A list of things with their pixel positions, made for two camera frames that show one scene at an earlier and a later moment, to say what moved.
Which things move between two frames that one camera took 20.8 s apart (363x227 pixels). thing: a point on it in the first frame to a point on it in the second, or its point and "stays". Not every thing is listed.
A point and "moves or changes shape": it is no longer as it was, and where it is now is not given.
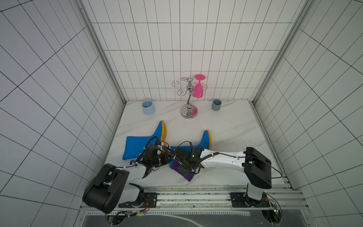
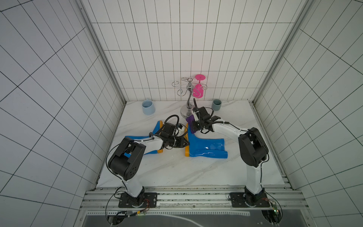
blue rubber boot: (205, 143) moves or changes shape
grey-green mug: (216, 105) stays
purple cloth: (175, 165) to (189, 119)
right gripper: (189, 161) to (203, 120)
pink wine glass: (198, 90) stays
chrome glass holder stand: (190, 111) stays
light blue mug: (148, 108) stays
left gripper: (165, 155) to (182, 139)
